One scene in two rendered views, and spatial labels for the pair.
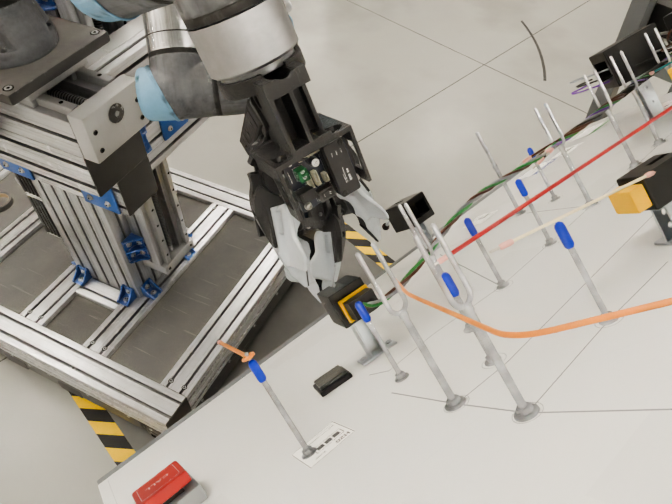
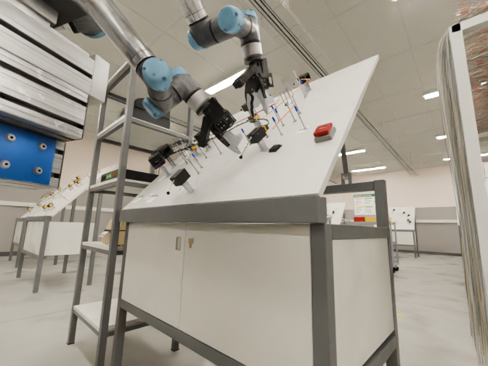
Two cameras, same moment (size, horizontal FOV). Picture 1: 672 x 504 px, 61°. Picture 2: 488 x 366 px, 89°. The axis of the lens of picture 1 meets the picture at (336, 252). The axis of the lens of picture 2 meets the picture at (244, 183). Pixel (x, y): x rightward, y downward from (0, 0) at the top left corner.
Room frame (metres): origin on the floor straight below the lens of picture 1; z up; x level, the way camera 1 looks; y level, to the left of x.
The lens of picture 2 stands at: (0.49, 0.89, 0.78)
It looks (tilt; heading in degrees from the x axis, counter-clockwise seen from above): 10 degrees up; 266
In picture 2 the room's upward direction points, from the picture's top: 1 degrees clockwise
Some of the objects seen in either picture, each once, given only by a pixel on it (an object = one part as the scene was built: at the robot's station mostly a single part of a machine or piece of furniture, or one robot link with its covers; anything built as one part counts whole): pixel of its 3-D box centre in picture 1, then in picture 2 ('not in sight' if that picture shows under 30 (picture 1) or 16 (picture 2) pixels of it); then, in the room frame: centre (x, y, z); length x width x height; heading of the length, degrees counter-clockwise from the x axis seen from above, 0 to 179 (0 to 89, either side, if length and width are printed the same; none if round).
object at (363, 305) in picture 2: not in sight; (237, 266); (0.42, -0.34, 0.60); 1.17 x 0.58 x 0.40; 132
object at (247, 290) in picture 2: not in sight; (232, 287); (0.45, 0.06, 0.60); 0.55 x 0.03 x 0.39; 132
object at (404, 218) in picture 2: not in sight; (394, 230); (-5.32, -7.22, 0.83); 1.18 x 0.72 x 1.65; 134
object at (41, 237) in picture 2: not in sight; (66, 220); (2.76, -2.93, 0.83); 1.18 x 0.72 x 1.65; 135
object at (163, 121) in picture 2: not in sight; (144, 117); (1.10, -0.85, 1.56); 0.30 x 0.23 x 0.19; 44
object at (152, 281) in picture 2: not in sight; (150, 265); (0.82, -0.35, 0.60); 0.55 x 0.02 x 0.39; 132
